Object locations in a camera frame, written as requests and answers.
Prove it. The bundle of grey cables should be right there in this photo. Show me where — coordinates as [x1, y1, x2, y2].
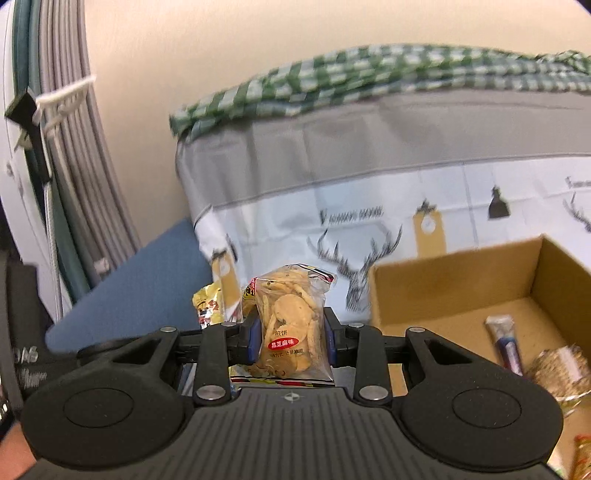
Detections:
[11, 0, 142, 306]

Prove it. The clear round cracker packet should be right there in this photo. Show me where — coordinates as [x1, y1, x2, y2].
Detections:
[230, 264, 339, 388]

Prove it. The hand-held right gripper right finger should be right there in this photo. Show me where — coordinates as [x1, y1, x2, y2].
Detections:
[322, 306, 485, 407]

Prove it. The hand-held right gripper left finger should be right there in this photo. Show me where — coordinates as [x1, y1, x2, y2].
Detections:
[76, 314, 265, 407]

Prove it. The grey deer print cloth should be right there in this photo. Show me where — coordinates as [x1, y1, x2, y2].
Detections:
[174, 90, 591, 326]

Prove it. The yellow snack packet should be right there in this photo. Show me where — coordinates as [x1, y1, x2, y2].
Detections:
[191, 282, 227, 330]
[573, 434, 591, 480]

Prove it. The small purple snack packet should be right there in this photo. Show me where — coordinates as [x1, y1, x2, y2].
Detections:
[485, 315, 525, 376]

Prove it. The clear grain cake bag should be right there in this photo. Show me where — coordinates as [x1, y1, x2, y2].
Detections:
[526, 346, 591, 408]

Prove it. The black curtain clamp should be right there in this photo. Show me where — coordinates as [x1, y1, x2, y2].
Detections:
[4, 90, 52, 182]

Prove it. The cardboard box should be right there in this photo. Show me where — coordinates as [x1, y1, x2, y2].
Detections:
[368, 234, 591, 480]

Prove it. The green checkered cloth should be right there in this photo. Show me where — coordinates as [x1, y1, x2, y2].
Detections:
[168, 44, 591, 142]

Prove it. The white curtain tieback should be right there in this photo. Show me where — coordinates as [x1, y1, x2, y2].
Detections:
[34, 76, 97, 140]

